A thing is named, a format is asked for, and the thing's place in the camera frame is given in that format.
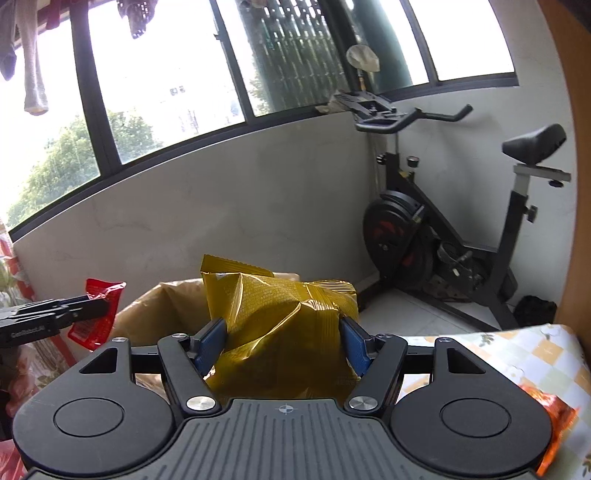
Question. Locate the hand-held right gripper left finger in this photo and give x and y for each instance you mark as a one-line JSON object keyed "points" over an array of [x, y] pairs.
{"points": [[210, 345]]}

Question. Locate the dark hanging garment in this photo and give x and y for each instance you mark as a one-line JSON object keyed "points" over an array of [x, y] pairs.
{"points": [[7, 55]]}

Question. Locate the orange snack packet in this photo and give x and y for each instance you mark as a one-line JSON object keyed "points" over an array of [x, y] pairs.
{"points": [[556, 415]]}

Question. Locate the black exercise bike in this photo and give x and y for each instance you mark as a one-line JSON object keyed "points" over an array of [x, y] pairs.
{"points": [[406, 226]]}

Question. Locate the yellow snack packet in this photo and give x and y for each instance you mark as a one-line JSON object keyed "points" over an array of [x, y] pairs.
{"points": [[277, 314]]}

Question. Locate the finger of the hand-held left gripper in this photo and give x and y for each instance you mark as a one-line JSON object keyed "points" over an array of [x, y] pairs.
{"points": [[83, 301], [69, 312]]}

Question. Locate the wooden panel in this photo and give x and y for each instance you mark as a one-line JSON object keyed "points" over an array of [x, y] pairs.
{"points": [[577, 184]]}

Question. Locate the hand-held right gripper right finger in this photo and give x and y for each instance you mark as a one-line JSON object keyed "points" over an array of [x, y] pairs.
{"points": [[354, 345]]}

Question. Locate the grey hanging sock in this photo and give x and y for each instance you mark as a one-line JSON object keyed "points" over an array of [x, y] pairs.
{"points": [[34, 83]]}

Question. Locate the black bag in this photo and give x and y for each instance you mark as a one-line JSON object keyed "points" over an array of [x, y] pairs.
{"points": [[535, 311]]}

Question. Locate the green lattice screen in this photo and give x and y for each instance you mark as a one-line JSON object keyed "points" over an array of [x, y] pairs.
{"points": [[295, 55]]}

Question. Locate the beige cloth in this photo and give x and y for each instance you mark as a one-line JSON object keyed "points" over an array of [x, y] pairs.
{"points": [[330, 107]]}

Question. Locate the black folding rack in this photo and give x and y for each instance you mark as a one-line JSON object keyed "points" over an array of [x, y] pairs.
{"points": [[364, 104]]}

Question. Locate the cardboard box with plastic liner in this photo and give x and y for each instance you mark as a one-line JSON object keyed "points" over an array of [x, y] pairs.
{"points": [[171, 309]]}

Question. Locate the checkered tablecloth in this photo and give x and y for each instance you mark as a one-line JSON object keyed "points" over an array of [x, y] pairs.
{"points": [[531, 350]]}

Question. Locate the red snack packet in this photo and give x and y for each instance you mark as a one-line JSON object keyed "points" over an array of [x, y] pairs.
{"points": [[90, 333]]}

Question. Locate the patterned hanging garment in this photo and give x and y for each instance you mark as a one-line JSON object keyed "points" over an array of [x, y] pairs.
{"points": [[138, 18]]}

